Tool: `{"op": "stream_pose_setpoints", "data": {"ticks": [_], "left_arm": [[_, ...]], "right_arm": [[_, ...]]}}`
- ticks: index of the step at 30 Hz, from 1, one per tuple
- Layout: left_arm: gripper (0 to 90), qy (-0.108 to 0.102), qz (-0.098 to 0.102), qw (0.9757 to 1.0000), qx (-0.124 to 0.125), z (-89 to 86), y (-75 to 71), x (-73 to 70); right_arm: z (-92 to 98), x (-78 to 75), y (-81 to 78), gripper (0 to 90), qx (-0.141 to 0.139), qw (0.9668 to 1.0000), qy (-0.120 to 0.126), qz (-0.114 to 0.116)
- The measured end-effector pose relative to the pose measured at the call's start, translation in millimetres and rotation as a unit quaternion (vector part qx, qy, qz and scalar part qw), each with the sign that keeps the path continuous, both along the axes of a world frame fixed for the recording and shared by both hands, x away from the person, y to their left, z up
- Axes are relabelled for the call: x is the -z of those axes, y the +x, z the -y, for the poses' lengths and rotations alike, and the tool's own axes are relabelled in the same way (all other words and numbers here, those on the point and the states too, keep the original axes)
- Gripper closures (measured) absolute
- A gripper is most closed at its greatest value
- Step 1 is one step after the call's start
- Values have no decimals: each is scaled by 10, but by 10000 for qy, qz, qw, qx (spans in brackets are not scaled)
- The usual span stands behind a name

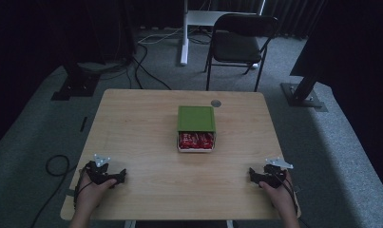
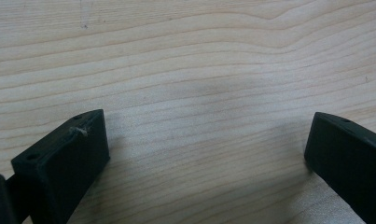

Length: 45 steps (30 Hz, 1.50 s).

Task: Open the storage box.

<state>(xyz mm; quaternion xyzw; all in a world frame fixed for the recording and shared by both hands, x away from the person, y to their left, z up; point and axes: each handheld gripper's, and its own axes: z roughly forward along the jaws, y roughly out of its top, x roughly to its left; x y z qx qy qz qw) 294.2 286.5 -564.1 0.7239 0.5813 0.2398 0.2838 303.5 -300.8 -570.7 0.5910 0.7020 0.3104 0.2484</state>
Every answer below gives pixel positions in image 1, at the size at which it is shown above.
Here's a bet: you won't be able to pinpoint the person's left hand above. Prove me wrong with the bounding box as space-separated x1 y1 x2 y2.
74 178 118 217

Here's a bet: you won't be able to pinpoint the person's right hand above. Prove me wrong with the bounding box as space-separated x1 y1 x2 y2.
259 170 297 220

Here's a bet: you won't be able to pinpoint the black stand base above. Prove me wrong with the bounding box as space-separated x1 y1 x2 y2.
280 56 328 113
50 58 102 102

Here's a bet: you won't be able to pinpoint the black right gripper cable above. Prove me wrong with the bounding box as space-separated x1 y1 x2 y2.
274 172 299 217

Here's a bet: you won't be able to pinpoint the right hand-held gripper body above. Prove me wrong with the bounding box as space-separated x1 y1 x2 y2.
260 157 295 190

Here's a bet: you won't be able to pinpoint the black floor cable loop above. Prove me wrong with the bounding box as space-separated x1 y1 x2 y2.
29 154 78 228

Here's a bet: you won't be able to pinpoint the green box sleeve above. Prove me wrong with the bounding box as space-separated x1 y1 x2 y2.
177 104 217 133

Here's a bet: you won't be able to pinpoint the white floor cable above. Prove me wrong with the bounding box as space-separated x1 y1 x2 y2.
137 28 184 46

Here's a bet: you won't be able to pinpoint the black floor cables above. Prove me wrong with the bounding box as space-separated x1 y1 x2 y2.
125 42 173 91

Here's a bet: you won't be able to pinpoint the pile of red packets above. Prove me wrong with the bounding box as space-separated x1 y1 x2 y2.
179 131 215 150

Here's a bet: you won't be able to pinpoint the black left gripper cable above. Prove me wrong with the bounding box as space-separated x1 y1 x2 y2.
72 167 92 211

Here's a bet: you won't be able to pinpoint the black folding chair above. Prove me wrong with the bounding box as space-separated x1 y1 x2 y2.
203 12 279 93

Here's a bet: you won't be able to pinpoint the white desk frame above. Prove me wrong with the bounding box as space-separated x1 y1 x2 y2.
179 0 267 67

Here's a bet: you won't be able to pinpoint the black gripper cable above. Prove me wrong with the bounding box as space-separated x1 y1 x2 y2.
72 167 92 211
274 172 299 217

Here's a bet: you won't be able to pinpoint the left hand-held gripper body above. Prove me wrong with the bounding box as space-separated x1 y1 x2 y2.
84 153 119 186

